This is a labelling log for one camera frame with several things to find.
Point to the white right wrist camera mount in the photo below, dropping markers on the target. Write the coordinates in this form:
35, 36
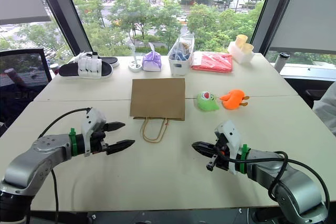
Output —
233, 137

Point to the black white slide sandal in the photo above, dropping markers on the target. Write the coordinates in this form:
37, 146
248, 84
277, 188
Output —
111, 61
89, 68

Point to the green plush toy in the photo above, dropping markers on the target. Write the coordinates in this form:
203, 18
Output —
207, 102

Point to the black mesh office chair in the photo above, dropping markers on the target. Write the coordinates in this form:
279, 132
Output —
23, 77

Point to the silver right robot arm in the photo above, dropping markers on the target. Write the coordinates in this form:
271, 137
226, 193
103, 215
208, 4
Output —
294, 184

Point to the white brush stand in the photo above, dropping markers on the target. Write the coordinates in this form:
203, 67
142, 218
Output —
134, 65

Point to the purple plastic bag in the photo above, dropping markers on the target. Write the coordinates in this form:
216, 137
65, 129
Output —
151, 61

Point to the grey travel tumbler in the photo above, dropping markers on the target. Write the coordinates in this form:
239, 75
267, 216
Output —
281, 61

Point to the white storage basket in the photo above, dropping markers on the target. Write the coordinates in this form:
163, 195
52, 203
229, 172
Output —
178, 66

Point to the beige paper cup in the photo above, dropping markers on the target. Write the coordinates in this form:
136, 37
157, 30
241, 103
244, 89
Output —
241, 41
247, 48

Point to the orange plush toy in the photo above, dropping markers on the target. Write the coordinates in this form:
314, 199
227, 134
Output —
232, 100

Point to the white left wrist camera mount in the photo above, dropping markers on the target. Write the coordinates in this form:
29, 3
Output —
92, 121

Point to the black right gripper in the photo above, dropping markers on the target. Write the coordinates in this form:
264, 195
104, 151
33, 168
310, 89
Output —
222, 153

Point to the dark window frame post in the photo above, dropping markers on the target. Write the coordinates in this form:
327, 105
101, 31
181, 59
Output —
61, 11
270, 3

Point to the white cup holder box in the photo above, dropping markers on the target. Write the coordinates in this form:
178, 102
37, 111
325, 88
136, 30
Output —
240, 54

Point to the red drink can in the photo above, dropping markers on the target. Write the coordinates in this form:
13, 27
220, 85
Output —
54, 68

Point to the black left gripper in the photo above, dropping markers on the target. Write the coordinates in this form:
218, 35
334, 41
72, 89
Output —
97, 140

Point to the brown paper bag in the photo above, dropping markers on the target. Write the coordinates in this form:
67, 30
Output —
157, 98

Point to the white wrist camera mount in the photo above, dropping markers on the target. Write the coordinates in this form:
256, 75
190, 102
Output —
92, 121
233, 137

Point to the person in white clothing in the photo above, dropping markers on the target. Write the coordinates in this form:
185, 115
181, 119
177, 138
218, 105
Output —
326, 111

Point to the red packet stack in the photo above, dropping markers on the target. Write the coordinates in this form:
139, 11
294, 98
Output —
212, 61

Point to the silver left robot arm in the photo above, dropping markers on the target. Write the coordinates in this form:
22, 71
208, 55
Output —
31, 159

